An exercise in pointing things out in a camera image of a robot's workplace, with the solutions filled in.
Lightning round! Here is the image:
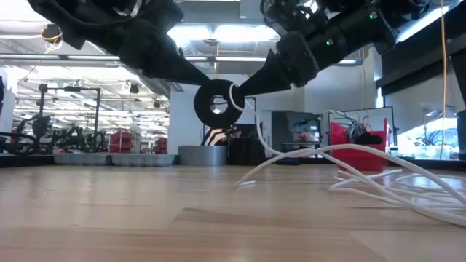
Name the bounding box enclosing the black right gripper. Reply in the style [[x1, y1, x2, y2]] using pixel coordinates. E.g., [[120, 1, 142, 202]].
[[236, 31, 322, 98]]

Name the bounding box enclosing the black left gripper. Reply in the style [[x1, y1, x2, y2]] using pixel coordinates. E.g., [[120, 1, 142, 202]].
[[116, 7, 211, 87]]

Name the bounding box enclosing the black plastic spool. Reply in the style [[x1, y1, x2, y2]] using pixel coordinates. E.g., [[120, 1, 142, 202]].
[[193, 79, 245, 129]]

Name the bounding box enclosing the white cord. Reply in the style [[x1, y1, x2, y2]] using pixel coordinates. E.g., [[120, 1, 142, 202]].
[[228, 82, 466, 229]]

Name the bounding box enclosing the yellow ceiling drop plug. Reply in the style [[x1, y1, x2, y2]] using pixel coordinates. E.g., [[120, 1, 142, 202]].
[[214, 41, 221, 80]]

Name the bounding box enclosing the black equipment cart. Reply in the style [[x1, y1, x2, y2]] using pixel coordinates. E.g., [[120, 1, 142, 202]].
[[271, 111, 323, 158]]

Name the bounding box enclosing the small blue black spool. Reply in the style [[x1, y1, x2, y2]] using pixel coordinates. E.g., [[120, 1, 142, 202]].
[[276, 155, 301, 166]]

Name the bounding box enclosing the grey plastic tray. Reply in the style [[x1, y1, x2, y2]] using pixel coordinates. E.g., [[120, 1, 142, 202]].
[[53, 152, 111, 166], [110, 153, 178, 167]]

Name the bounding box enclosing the red plastic bin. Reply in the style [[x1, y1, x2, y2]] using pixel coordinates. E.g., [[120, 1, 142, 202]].
[[330, 118, 392, 171]]

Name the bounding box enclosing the long ceiling light bar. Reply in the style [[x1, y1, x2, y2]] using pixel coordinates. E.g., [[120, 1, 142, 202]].
[[0, 53, 364, 67]]

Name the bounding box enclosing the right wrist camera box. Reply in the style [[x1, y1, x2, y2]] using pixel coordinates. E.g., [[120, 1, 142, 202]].
[[260, 0, 321, 37]]

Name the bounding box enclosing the grey duct tape roll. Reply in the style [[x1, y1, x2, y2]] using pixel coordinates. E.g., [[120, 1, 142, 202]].
[[178, 145, 229, 167]]

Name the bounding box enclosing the black gantry frame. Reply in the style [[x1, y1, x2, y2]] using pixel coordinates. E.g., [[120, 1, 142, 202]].
[[36, 83, 102, 154]]

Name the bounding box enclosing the bundle of coloured wires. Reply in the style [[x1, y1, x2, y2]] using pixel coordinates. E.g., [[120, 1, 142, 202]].
[[327, 109, 373, 143]]

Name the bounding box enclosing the black cable bundle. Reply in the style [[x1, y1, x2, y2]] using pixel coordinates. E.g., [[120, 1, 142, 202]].
[[355, 132, 384, 146]]

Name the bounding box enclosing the ceiling cable reel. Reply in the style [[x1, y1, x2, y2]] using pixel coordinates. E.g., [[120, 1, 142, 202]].
[[41, 23, 66, 52]]

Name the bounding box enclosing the thick yellow hanging cord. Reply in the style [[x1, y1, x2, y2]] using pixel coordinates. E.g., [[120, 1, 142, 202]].
[[440, 0, 449, 161]]

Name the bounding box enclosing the black rig post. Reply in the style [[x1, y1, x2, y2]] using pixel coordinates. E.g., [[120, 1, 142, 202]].
[[450, 54, 466, 161]]

